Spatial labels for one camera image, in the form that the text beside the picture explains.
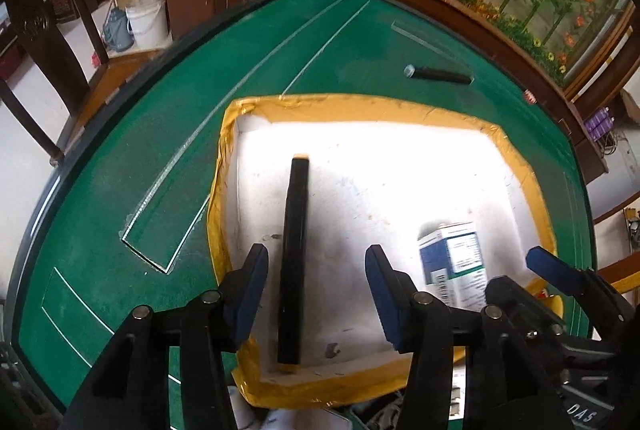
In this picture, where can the yellow-taped white foam box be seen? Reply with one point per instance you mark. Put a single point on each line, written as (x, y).
(375, 190)

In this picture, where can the white printed carton box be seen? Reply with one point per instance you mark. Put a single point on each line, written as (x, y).
(450, 260)

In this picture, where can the black marker with pale cap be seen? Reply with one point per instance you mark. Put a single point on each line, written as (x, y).
(440, 74)

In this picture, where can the white plastic bucket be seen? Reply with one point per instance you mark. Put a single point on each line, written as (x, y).
(147, 22)

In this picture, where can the dark wooden chair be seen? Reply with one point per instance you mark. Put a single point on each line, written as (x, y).
(45, 39)

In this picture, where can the purple package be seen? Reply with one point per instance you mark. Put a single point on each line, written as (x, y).
(599, 122)

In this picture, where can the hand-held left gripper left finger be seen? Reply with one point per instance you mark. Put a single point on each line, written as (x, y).
(247, 305)

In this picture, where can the black marker pen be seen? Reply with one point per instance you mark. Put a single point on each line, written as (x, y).
(292, 260)

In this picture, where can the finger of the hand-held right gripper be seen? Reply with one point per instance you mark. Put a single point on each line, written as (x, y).
(555, 272)
(520, 305)

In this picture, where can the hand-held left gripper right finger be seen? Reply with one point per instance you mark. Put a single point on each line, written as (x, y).
(387, 310)

